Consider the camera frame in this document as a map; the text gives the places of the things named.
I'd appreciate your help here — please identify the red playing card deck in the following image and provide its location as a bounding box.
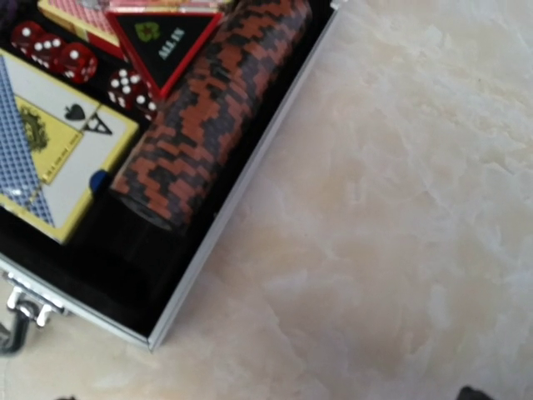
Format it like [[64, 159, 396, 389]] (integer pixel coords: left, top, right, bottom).
[[37, 0, 125, 59]]

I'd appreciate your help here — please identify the aluminium poker chip case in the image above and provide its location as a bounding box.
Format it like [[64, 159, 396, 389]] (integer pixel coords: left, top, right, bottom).
[[1, 1, 336, 350]]

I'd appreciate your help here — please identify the blue round button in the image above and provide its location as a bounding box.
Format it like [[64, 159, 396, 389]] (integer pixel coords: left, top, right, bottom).
[[89, 169, 110, 194]]

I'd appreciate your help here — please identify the blue playing card deck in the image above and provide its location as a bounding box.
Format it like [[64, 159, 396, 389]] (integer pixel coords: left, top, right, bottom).
[[1, 51, 139, 243]]

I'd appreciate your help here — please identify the red dice row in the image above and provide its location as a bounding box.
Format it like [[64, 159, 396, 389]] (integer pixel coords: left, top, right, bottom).
[[10, 21, 157, 120]]

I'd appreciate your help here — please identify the dark red chip row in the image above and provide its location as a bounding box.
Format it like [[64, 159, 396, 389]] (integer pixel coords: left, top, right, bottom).
[[110, 1, 312, 231]]

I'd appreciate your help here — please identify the black triangular button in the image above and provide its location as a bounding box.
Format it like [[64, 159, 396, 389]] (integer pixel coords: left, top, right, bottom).
[[105, 7, 224, 100]]

